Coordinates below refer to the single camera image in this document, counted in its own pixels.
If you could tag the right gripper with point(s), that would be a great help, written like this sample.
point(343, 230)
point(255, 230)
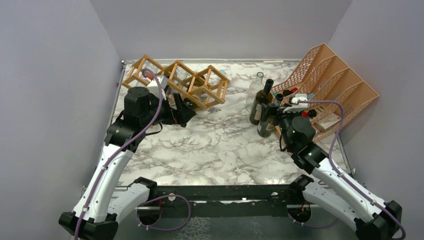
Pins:
point(273, 109)

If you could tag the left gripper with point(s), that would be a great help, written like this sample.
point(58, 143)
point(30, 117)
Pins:
point(182, 115)

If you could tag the dark green top wine bottle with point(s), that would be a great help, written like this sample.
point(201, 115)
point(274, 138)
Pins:
point(268, 115)

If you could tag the green wine bottle beige label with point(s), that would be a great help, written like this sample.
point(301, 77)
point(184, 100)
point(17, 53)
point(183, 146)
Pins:
point(263, 96)

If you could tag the clear glass bottle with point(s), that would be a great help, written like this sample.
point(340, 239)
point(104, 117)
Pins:
point(254, 87)

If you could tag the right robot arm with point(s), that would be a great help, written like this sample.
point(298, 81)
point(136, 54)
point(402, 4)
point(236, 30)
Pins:
point(327, 185)

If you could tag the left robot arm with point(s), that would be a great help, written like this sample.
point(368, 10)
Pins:
point(97, 216)

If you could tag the dark bottle silver cap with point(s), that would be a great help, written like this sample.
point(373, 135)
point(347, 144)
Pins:
point(191, 104)

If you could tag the wooden wine rack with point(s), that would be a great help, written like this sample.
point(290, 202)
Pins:
point(207, 88)

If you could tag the peach plastic desk organizer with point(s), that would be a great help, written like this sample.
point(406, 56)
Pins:
point(336, 88)

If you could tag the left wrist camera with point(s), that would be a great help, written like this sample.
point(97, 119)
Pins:
point(153, 86)

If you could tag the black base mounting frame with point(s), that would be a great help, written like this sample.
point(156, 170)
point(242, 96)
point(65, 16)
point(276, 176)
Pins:
point(215, 201)

